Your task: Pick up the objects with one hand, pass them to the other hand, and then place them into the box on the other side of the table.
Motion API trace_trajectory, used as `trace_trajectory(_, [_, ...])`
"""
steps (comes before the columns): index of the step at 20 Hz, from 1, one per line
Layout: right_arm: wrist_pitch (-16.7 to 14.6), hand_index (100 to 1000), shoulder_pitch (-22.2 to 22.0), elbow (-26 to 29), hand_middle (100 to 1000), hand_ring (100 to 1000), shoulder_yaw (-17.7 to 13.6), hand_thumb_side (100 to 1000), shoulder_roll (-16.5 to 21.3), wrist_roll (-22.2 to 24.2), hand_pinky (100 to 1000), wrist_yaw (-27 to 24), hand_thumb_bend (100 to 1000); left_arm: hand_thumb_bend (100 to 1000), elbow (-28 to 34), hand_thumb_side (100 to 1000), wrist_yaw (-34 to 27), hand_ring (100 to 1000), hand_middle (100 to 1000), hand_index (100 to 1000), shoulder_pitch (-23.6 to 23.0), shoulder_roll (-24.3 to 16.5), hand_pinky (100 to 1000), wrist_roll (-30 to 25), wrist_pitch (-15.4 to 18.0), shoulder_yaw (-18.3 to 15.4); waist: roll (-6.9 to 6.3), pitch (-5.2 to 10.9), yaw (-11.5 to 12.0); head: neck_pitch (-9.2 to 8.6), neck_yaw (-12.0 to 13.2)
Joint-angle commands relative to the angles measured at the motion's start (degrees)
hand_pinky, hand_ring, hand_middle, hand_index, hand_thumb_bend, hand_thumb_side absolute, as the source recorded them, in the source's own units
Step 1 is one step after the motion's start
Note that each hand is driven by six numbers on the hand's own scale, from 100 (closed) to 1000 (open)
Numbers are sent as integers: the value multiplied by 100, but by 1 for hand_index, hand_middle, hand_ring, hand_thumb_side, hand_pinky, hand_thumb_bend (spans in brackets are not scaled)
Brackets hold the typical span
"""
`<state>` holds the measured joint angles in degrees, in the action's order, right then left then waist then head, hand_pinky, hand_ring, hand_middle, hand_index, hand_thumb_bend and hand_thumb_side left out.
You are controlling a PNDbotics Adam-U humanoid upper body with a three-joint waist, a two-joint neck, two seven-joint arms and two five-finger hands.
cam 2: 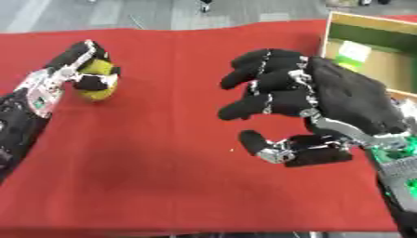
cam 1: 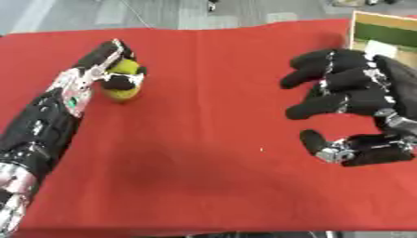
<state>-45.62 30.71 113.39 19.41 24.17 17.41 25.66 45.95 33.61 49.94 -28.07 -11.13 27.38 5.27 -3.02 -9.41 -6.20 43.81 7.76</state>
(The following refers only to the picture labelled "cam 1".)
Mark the tan cardboard box green inside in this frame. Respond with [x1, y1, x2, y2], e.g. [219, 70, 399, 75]
[348, 10, 417, 68]

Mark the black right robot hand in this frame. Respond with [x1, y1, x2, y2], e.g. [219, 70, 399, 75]
[278, 48, 417, 168]

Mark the yellow-green toy fruit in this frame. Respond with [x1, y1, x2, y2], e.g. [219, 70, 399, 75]
[101, 58, 145, 102]

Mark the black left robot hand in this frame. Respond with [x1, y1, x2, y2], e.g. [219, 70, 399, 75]
[46, 38, 149, 118]

